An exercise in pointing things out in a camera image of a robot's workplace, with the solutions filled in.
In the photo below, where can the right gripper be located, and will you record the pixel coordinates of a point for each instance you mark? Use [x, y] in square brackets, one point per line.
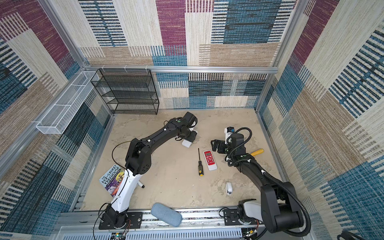
[221, 144]

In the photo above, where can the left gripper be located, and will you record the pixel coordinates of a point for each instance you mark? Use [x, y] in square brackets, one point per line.
[192, 137]

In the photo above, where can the white remote control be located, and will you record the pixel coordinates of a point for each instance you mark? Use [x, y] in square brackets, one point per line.
[186, 143]

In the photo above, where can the black yellow screwdriver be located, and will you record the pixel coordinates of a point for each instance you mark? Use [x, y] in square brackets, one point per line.
[200, 165]

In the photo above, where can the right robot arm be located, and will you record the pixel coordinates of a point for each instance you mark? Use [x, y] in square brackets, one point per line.
[280, 210]

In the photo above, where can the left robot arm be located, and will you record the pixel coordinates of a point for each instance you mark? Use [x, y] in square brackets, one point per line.
[138, 162]

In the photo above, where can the red remote control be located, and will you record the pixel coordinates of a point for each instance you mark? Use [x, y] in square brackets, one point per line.
[211, 163]

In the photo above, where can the yellow plastic shovel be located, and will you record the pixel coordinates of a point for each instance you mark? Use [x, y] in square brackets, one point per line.
[257, 152]

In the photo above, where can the blue grey oval pouch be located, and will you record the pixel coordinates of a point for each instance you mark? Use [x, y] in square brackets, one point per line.
[166, 214]

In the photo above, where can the colourful paperback book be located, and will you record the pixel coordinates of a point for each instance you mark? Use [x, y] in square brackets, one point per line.
[112, 179]

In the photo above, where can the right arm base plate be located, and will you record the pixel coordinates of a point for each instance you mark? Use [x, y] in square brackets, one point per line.
[231, 218]

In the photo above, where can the black wire shelf rack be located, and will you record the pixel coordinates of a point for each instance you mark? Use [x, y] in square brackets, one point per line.
[127, 91]

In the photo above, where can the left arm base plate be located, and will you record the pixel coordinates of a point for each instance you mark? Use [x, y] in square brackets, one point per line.
[132, 220]

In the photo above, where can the white wire mesh basket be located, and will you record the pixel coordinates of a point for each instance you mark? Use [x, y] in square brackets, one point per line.
[59, 116]

